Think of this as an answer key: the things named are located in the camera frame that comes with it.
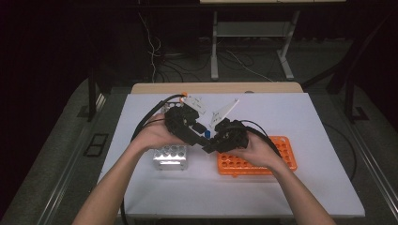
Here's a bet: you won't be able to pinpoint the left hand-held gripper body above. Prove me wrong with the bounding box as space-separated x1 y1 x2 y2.
164 96 207 142

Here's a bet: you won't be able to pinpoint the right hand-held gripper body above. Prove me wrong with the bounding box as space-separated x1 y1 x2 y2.
208 98 250 154

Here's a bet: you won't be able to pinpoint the metal test tube rack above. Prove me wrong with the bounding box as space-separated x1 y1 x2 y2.
152 100 191 172

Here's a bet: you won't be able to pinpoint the orange test tube rack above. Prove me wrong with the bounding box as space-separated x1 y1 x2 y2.
216 134 298 178

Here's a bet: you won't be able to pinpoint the person's left hand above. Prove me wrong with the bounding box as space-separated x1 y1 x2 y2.
130 113 186 153

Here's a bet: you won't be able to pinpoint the person's right hand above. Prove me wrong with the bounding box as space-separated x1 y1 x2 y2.
229 132 283 172

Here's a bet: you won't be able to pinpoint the wooden table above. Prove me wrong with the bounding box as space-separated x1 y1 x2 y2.
130 82 304 95

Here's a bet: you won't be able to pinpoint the white table mat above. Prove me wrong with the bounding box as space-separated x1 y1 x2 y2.
98 92 366 218

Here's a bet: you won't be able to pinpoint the black stand leg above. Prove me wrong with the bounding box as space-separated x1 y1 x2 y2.
86 65 99 123

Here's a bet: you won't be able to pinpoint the black angled stand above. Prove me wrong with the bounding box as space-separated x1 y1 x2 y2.
301 12 398 124

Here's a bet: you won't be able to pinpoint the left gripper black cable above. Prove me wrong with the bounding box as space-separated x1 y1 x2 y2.
119 93 186 225

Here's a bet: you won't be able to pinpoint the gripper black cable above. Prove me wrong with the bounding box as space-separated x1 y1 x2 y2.
239 119 283 158
119 93 186 225

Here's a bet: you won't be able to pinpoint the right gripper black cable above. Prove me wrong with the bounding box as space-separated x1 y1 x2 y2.
239 119 283 158

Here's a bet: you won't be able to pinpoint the black floor cables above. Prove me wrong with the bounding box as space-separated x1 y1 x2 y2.
154 51 214 83

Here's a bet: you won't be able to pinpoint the white floor cable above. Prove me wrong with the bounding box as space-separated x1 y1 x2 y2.
224 49 275 83

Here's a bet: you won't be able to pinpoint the white hanging cable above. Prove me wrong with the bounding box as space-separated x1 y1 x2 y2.
137 11 162 83

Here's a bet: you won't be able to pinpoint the grey metal desk frame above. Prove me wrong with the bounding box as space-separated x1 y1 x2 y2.
209 8 302 82

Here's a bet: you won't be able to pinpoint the black floor cable loop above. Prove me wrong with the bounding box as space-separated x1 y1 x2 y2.
323 122 363 183

